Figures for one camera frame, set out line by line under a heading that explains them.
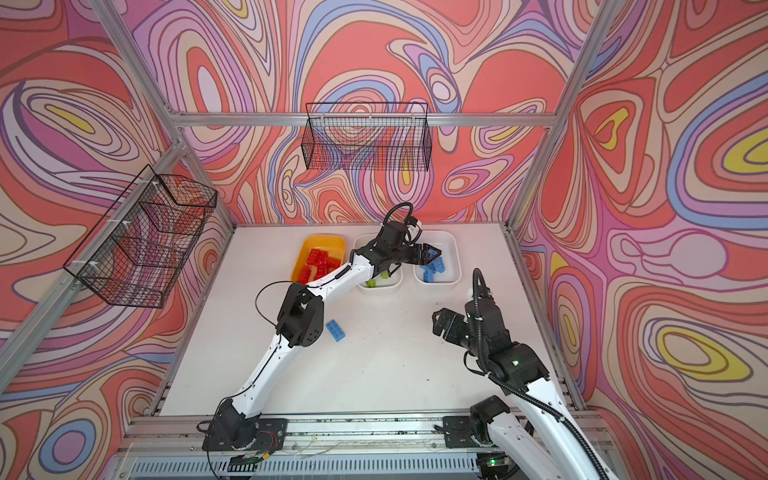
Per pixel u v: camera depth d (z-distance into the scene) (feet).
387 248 2.63
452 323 2.12
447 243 3.58
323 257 3.53
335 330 2.91
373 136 3.15
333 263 3.42
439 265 3.33
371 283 3.25
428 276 3.29
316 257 3.52
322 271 3.34
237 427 2.09
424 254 2.90
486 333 1.74
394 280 3.33
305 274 3.35
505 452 1.92
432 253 2.99
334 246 3.53
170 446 2.41
